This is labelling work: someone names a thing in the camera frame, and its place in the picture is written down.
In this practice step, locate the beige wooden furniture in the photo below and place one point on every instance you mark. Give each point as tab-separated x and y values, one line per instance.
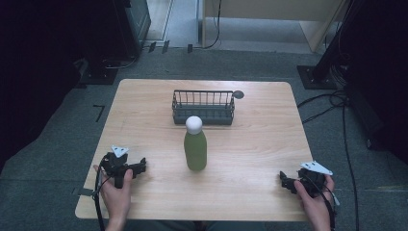
272	12

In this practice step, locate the dark stand base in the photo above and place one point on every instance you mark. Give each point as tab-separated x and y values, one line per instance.
97	75

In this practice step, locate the black cabinet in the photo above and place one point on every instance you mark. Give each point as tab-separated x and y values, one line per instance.
131	25

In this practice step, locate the person's right hand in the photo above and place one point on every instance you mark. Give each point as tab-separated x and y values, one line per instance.
316	208

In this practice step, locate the round grey disc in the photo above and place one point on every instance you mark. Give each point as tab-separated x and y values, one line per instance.
238	94

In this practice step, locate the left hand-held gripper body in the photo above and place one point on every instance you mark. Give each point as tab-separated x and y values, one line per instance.
112	163

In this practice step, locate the dark curtain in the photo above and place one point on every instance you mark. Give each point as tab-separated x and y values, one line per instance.
381	64

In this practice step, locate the green bottle with white cap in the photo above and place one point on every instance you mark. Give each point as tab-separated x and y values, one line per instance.
195	147

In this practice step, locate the black metal stand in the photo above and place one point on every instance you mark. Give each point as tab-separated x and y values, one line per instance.
324	64

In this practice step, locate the person's left hand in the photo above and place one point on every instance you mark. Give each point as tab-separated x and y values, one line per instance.
117	199

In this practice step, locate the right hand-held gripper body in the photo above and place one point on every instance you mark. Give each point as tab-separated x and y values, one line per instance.
312	181

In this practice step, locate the grey tape strip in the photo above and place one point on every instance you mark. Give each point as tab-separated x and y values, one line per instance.
84	192

